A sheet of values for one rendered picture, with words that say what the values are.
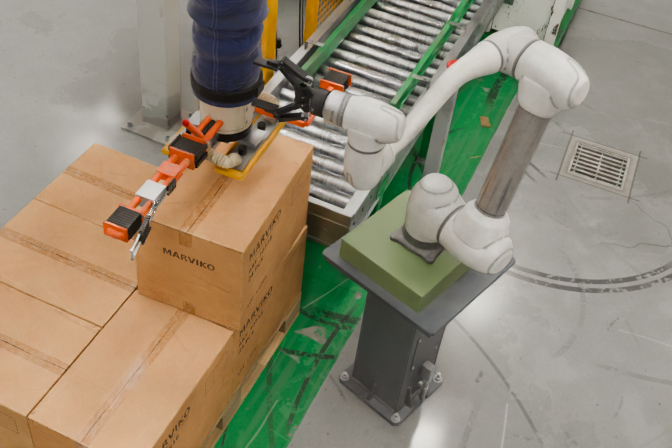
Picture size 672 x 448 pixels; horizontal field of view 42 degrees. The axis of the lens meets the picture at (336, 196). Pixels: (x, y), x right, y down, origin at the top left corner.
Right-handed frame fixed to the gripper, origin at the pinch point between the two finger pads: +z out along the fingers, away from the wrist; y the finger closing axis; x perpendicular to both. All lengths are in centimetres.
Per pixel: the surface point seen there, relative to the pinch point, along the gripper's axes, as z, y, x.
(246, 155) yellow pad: 12, 45, 19
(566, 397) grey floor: -117, 158, 65
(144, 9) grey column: 122, 87, 138
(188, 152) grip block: 20.6, 31.6, -1.8
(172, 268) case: 26, 83, -4
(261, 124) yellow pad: 13, 42, 33
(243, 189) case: 14, 64, 23
